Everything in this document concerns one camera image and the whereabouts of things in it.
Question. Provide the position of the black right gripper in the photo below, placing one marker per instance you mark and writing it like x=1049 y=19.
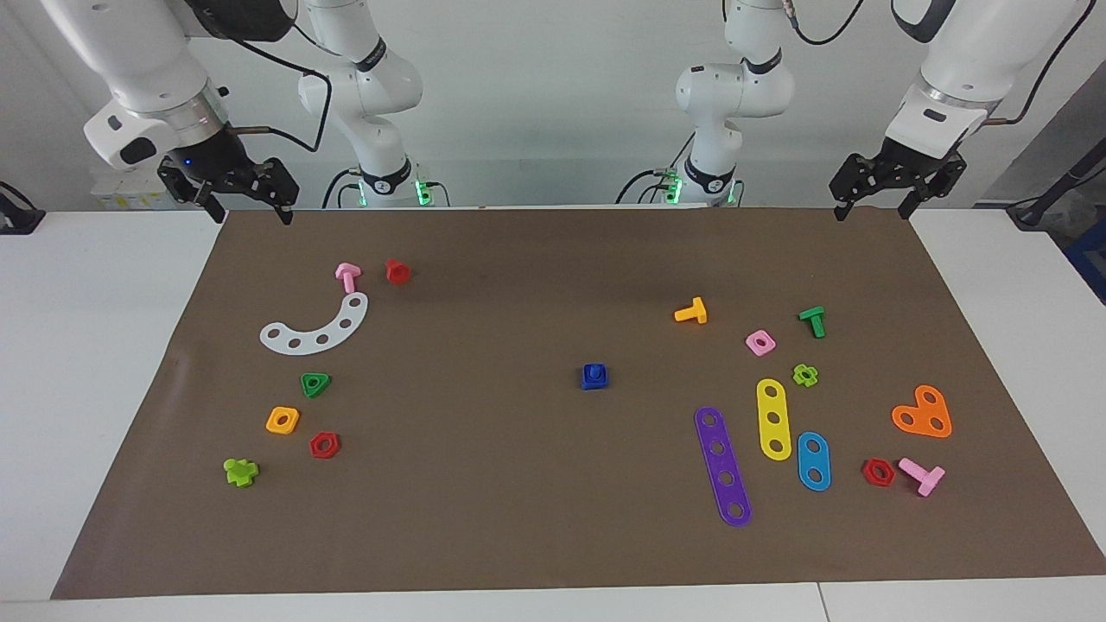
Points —
x=210 y=158

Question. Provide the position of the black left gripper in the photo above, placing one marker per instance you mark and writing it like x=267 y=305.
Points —
x=907 y=173

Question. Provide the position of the blue square nut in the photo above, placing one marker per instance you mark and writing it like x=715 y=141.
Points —
x=603 y=378

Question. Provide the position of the blue triangle-head screw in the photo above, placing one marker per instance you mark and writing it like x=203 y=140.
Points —
x=594 y=371

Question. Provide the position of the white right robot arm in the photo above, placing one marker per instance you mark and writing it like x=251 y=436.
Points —
x=138 y=52

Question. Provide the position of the pink plastic screw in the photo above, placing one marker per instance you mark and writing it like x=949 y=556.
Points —
x=929 y=479
x=347 y=275

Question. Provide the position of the green plastic screw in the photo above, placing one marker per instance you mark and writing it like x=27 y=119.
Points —
x=815 y=321

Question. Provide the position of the red plastic screw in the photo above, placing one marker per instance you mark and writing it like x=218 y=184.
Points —
x=397 y=273

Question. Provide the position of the pink square nut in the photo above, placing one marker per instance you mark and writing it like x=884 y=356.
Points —
x=769 y=339

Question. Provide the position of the lime green flower nut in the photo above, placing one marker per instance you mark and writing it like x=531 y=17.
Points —
x=813 y=373

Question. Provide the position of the green triangle nut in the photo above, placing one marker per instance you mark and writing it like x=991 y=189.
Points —
x=324 y=378

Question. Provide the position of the orange plastic screw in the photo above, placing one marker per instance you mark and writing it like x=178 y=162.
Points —
x=696 y=313

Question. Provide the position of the orange square nut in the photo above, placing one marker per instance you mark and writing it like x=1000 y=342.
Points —
x=294 y=423

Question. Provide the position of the red hex nut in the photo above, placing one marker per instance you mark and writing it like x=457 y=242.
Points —
x=890 y=478
x=333 y=449

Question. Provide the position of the lime green cross-head screw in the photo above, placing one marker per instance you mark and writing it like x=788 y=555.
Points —
x=240 y=473

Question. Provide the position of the white cardboard box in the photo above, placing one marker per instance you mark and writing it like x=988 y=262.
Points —
x=125 y=190

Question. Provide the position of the white curved five-hole plate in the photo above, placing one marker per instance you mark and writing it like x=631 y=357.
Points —
x=333 y=332

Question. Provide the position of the black tripod stand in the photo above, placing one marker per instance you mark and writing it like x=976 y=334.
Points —
x=1067 y=186

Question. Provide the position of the orange heart three-hole plate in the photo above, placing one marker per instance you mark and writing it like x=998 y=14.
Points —
x=923 y=415

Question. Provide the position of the blue crate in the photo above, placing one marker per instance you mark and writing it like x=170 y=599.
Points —
x=1090 y=259

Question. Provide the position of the yellow three-hole strip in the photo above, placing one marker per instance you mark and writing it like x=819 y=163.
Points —
x=773 y=404

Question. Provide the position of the blue two-hole strip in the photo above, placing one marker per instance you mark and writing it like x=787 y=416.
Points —
x=813 y=461

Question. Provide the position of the purple four-hole strip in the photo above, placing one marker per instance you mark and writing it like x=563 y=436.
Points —
x=722 y=464

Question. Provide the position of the brown table mat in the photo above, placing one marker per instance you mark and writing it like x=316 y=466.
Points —
x=518 y=475

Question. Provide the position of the black clamp mount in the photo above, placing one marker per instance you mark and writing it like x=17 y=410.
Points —
x=17 y=220

